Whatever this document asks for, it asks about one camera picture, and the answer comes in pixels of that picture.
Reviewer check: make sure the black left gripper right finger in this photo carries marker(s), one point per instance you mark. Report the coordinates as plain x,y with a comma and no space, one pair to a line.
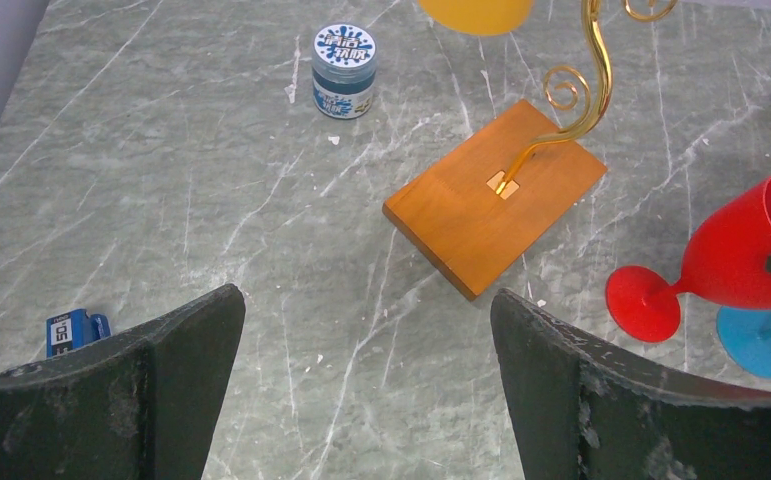
584,408

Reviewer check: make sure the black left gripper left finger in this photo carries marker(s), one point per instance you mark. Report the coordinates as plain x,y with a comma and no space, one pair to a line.
142,404

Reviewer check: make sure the red wine glass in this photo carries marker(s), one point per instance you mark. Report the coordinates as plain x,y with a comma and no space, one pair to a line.
724,263

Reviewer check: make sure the dark blue wine glass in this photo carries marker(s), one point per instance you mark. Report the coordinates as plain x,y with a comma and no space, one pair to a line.
746,337

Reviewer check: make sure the wooden rack base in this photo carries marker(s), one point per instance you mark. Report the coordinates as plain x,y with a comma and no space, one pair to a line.
453,215

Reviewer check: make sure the yellow wine glass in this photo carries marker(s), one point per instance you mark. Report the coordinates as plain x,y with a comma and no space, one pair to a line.
478,17

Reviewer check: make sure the blue clip tool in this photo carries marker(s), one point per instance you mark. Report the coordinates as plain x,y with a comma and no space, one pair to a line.
74,330

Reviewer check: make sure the blue cleaning gel jar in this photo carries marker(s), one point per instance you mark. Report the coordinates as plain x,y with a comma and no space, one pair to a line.
344,64

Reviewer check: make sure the gold wire glass rack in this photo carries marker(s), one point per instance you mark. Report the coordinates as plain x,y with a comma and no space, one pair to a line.
565,88

